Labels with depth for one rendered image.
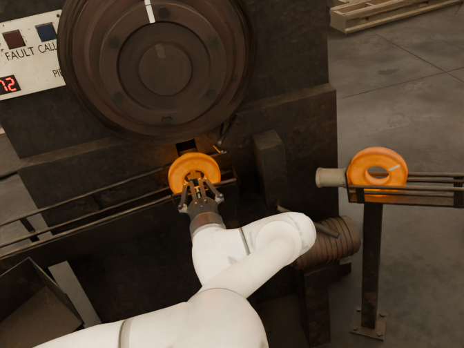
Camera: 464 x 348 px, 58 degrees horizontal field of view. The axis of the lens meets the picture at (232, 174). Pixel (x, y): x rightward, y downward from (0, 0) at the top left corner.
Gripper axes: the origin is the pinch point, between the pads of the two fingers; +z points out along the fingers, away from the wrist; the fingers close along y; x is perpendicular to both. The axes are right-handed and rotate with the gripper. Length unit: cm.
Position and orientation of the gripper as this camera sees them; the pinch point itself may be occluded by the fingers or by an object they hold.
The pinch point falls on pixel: (193, 175)
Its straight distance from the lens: 124.6
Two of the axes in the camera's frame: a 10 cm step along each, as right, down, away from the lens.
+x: -1.4, -7.5, -6.4
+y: 9.6, -2.5, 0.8
